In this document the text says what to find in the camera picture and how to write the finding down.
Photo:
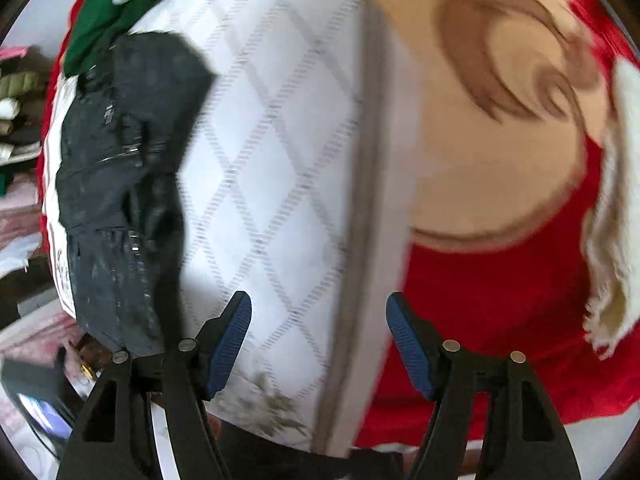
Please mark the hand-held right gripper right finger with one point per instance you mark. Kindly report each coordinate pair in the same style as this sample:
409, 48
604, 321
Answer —
411, 345

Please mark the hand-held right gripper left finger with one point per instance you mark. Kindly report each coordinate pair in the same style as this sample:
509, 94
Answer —
229, 345

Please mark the black denim jeans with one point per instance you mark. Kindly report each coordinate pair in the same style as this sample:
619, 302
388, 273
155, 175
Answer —
120, 200

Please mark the pile of folded clothes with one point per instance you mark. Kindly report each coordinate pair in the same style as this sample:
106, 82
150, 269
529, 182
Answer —
20, 105

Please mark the white quilted mattress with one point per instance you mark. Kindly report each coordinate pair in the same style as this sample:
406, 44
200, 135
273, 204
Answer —
280, 170

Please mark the red and beige printed blanket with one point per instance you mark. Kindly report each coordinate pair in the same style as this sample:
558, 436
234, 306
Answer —
500, 170

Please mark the white fringed cloth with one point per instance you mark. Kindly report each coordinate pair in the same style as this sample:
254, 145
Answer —
614, 200

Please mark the green garment with white print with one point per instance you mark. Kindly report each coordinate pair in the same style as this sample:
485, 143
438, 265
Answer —
127, 5

